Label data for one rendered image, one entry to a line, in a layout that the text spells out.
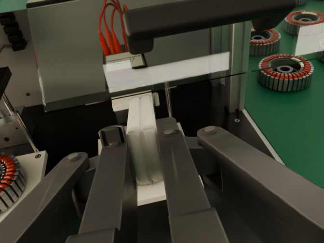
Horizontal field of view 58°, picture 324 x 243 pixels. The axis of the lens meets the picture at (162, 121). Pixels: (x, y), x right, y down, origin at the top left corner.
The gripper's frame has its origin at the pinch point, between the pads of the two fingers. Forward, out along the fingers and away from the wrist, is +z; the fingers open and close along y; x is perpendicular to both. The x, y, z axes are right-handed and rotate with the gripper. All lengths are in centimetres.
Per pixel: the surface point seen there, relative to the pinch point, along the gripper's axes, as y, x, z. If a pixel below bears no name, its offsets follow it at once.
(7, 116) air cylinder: -25.8, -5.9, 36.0
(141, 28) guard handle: 0.9, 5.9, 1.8
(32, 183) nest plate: -20.1, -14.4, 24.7
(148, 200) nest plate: -2.5, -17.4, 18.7
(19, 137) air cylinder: -24.9, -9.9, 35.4
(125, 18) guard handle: 0.1, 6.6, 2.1
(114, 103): -4.8, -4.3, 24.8
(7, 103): -24.6, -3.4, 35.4
